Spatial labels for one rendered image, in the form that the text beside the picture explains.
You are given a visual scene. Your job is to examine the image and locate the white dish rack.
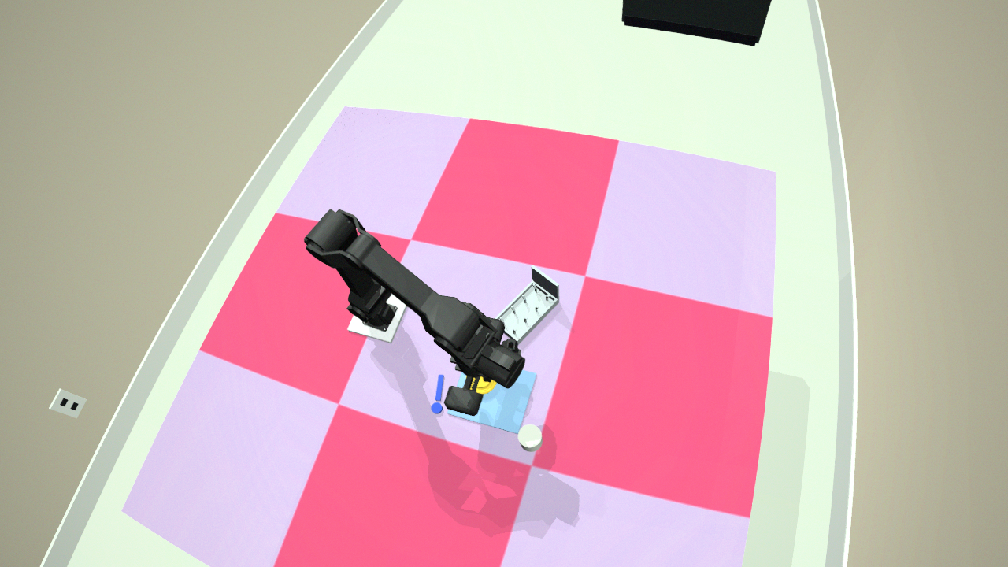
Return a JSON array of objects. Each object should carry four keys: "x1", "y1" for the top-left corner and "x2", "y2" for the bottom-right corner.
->
[{"x1": 495, "y1": 265, "x2": 560, "y2": 345}]

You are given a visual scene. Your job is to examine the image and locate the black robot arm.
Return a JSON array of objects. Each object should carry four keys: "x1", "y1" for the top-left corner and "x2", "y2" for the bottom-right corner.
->
[{"x1": 304, "y1": 209, "x2": 525, "y2": 389}]

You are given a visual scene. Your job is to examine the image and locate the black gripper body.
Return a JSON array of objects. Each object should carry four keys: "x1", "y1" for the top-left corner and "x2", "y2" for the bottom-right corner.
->
[{"x1": 444, "y1": 317, "x2": 505, "y2": 416}]

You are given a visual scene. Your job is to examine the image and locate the light blue flat mat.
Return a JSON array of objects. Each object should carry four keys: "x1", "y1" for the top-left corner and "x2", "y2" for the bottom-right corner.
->
[{"x1": 447, "y1": 370, "x2": 537, "y2": 434}]

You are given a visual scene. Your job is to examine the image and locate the yellow plate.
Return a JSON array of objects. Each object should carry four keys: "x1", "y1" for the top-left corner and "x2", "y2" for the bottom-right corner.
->
[{"x1": 476, "y1": 377, "x2": 497, "y2": 395}]

